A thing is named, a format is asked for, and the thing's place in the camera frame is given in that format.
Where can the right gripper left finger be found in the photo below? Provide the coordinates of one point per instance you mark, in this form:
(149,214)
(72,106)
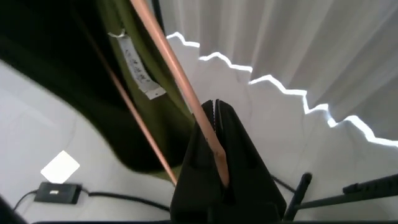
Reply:
(196,186)

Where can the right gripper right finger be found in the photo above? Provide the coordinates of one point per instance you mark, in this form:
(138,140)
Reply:
(255,193)

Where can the green shirt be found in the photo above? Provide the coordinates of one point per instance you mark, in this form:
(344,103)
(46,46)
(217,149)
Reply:
(155,124)

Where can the pink clothes hanger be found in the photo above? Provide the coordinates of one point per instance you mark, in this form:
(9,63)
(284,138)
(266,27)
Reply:
(174,65)

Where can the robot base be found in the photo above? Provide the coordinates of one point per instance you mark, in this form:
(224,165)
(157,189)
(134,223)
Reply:
(6,214)

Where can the black clothes rack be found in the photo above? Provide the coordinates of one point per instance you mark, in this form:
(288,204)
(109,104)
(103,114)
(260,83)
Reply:
(298,193)

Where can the black power adapter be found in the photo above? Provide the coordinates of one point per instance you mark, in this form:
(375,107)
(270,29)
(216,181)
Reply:
(57,193)

